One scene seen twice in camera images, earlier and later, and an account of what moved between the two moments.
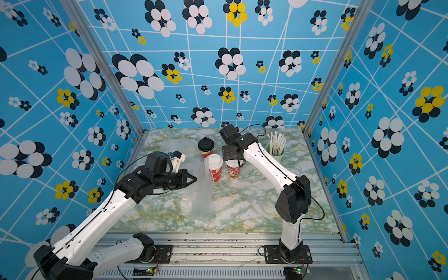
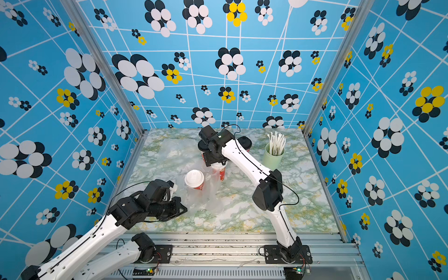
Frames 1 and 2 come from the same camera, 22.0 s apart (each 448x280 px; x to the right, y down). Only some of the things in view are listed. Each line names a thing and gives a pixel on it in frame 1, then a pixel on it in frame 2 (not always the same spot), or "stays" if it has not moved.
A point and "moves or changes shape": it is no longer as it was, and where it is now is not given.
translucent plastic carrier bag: [200, 203] moves or changes shape
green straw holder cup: [279, 158] stays
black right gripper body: [227, 152] to [210, 157]
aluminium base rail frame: [241, 256] stays
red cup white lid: [215, 163] to [195, 178]
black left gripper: [184, 175] to [177, 200]
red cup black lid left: [206, 146] stays
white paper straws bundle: [277, 143] stays
